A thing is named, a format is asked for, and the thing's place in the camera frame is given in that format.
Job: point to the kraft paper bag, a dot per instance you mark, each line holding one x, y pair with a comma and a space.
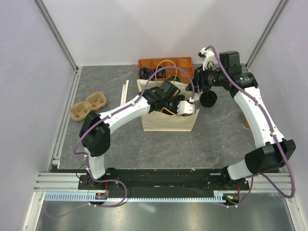
158, 121

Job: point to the white slotted cable duct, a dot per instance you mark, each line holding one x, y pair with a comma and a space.
96, 197

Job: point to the orange compartment tray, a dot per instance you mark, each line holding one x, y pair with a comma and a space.
185, 63

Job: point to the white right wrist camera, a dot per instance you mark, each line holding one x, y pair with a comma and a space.
207, 56

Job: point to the green yellow coiled band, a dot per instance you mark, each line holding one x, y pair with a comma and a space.
174, 79

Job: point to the stack of paper cups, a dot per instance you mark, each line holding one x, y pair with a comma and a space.
245, 124

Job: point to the black lid stack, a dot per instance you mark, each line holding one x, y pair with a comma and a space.
208, 98

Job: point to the brown black coiled band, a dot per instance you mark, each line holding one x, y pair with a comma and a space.
160, 74

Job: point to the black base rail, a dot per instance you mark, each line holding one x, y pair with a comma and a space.
164, 182

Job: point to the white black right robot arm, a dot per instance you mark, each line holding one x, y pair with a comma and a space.
224, 70

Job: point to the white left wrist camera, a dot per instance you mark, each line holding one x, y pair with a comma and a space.
185, 108

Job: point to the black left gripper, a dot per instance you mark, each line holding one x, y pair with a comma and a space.
175, 100

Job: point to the white straw pack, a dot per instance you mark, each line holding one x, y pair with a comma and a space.
124, 93

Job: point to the dark coiled band left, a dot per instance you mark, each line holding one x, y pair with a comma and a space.
145, 73

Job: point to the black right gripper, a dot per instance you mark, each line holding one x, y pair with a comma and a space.
199, 75

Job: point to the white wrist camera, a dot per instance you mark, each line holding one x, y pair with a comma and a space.
207, 56
185, 108

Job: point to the brown pulp cup carrier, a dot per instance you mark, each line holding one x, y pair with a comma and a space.
93, 102

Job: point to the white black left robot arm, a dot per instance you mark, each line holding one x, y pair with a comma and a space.
96, 131

